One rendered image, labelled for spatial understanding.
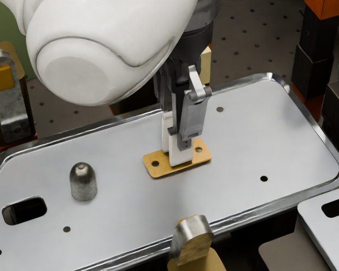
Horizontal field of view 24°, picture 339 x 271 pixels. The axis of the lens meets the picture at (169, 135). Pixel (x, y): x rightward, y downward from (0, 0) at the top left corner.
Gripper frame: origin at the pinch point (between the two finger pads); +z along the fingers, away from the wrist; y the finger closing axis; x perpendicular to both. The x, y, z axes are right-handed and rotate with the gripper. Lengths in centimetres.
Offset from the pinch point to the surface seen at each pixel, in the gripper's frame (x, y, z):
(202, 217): -4.5, 16.8, -7.1
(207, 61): 9.0, -10.7, -0.2
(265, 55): 37, -41, 35
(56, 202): -16.4, 0.5, 4.6
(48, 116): -8, -42, 35
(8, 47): -15.4, -21.5, -2.4
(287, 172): 12.1, 7.3, 4.6
